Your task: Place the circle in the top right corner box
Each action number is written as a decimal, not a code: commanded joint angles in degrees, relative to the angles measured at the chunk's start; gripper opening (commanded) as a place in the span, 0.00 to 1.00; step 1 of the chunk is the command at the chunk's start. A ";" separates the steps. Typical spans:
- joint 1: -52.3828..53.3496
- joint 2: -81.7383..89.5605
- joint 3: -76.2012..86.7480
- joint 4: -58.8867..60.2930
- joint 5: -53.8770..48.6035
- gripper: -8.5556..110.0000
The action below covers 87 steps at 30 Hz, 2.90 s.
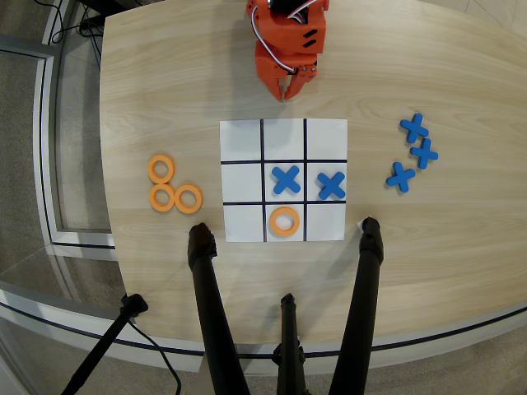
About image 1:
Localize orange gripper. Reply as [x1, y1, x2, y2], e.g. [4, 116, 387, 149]
[254, 39, 320, 102]

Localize orange foam ring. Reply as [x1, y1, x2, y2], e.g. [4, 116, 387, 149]
[174, 184, 204, 215]
[148, 183, 178, 213]
[147, 154, 177, 185]
[269, 206, 301, 238]

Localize white tic-tac-toe paper board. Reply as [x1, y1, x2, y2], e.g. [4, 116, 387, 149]
[219, 118, 349, 243]

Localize blue foam cross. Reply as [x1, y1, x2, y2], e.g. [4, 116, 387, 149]
[385, 161, 417, 193]
[271, 165, 302, 195]
[315, 170, 347, 202]
[399, 113, 431, 144]
[409, 137, 440, 170]

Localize thick black tripod leg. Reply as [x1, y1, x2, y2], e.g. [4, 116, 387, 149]
[187, 222, 252, 395]
[327, 216, 386, 395]

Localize short black tripod leg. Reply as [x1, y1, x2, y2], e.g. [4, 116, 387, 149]
[271, 292, 308, 395]

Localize thin black stand leg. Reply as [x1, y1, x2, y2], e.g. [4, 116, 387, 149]
[60, 293, 149, 395]

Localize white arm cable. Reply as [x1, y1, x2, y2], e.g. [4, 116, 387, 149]
[250, 0, 315, 77]

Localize black tangled cables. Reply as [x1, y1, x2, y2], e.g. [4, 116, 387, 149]
[48, 0, 105, 47]

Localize grey metal floor frame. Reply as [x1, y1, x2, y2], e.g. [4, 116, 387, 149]
[0, 35, 117, 253]

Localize black floor cable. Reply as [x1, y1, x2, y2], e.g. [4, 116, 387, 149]
[126, 319, 183, 395]

